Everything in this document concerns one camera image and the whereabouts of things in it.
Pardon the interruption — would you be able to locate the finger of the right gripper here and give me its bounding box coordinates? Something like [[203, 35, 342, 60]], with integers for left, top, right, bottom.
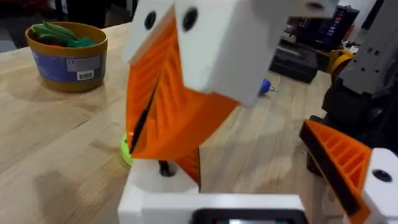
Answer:
[[122, 0, 176, 154]]

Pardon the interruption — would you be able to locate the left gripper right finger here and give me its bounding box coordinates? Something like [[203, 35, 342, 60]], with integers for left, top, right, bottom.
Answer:
[[299, 119, 398, 224]]

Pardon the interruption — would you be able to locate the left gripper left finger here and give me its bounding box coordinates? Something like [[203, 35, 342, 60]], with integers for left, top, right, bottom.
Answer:
[[118, 158, 200, 224]]

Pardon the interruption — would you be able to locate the blue electric screwdriver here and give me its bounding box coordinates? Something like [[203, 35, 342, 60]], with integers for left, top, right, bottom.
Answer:
[[259, 78, 280, 96]]

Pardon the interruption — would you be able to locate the green disc with holes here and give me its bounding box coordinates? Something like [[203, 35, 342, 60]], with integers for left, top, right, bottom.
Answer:
[[120, 133, 135, 166]]

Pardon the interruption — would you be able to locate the brown tub with toys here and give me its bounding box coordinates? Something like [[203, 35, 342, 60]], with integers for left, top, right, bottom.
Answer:
[[25, 21, 109, 93]]

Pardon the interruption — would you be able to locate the black case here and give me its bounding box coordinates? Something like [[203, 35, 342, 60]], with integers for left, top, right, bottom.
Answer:
[[269, 45, 319, 84]]

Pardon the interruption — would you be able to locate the yellow clamp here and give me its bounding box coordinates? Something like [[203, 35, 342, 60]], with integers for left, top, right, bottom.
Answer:
[[326, 49, 355, 83]]

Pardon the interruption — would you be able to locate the black monitor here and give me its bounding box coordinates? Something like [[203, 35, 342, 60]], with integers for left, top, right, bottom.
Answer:
[[285, 4, 361, 52]]

